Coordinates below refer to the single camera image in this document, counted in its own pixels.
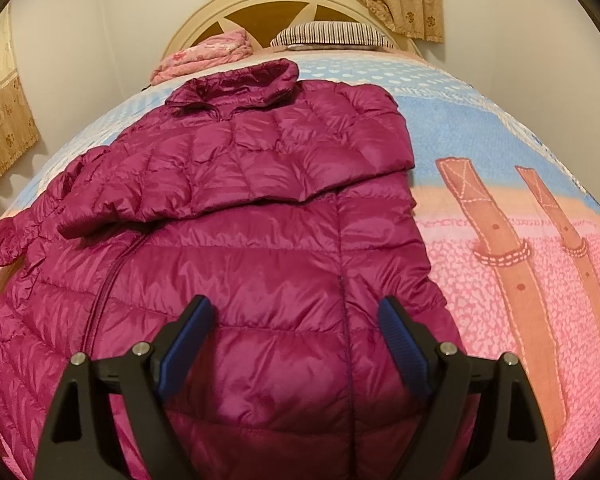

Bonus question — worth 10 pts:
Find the pink floral folded quilt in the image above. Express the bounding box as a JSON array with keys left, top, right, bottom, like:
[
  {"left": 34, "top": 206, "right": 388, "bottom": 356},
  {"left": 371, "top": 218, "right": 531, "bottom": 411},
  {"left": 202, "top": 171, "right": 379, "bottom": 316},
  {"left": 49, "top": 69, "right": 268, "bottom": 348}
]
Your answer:
[{"left": 150, "top": 30, "right": 254, "bottom": 86}]

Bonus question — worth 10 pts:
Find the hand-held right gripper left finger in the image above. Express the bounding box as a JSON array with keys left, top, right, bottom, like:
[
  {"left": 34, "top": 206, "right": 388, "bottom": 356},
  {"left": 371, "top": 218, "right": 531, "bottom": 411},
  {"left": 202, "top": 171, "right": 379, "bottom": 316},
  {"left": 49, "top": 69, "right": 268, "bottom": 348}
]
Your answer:
[{"left": 34, "top": 295, "right": 217, "bottom": 480}]

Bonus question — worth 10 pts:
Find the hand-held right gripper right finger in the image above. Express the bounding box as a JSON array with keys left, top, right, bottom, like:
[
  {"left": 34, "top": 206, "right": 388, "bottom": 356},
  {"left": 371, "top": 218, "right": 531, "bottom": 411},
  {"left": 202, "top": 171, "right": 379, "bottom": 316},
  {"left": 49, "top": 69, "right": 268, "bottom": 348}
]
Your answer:
[{"left": 377, "top": 296, "right": 554, "bottom": 480}]

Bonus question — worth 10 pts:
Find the pink and blue printed blanket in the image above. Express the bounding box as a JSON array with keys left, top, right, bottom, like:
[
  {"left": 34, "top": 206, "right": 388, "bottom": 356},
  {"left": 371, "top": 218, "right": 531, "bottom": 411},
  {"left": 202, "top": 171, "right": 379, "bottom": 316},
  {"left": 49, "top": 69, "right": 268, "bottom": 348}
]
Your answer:
[{"left": 0, "top": 49, "right": 600, "bottom": 480}]

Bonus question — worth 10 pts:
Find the striped pillow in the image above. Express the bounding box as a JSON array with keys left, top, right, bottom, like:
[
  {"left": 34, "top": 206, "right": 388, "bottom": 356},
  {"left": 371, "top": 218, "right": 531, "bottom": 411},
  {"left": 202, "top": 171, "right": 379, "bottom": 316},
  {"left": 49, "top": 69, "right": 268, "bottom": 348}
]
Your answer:
[{"left": 271, "top": 21, "right": 395, "bottom": 52}]

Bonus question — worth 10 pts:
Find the magenta quilted down jacket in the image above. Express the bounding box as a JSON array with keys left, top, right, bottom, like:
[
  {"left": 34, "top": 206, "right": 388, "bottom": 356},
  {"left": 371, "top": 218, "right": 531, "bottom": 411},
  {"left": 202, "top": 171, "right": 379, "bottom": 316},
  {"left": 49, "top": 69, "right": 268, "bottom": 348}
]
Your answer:
[{"left": 0, "top": 58, "right": 473, "bottom": 480}]

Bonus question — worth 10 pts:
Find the cream wooden bed headboard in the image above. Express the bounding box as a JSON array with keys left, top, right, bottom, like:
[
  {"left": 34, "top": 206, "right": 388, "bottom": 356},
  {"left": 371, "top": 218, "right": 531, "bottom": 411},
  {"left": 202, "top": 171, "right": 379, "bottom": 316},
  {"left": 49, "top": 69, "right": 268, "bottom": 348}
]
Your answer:
[{"left": 161, "top": 0, "right": 424, "bottom": 68}]

